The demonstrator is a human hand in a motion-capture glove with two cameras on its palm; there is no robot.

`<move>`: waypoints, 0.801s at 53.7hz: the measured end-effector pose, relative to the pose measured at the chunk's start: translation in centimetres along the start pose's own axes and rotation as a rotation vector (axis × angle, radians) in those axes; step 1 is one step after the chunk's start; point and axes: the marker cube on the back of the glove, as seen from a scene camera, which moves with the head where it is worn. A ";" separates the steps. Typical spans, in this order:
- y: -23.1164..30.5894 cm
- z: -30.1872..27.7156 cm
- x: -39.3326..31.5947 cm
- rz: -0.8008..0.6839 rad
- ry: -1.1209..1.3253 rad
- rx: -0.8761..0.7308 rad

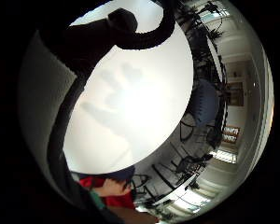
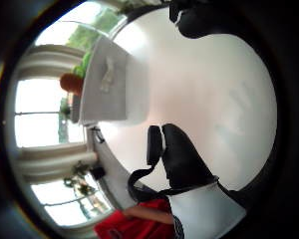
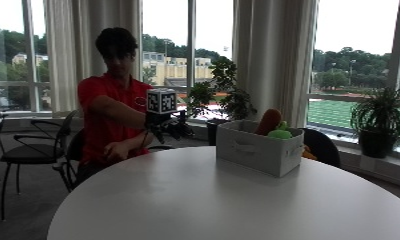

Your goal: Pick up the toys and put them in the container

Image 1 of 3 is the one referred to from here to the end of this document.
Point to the tall green potted plant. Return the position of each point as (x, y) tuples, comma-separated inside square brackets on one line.
[(202, 40)]

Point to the blue office chair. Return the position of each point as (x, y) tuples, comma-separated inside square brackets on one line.
[(204, 104)]

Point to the black metal chair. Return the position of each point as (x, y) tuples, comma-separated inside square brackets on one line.
[(191, 164), (186, 130), (213, 137), (140, 184)]

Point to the window with blinds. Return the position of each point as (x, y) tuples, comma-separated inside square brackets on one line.
[(224, 156)]

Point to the long white table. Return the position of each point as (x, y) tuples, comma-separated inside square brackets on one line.
[(177, 192)]

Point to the brown framed wall picture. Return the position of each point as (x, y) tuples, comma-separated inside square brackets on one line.
[(235, 94)]

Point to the orange framed wall picture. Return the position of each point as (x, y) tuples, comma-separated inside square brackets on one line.
[(230, 134)]

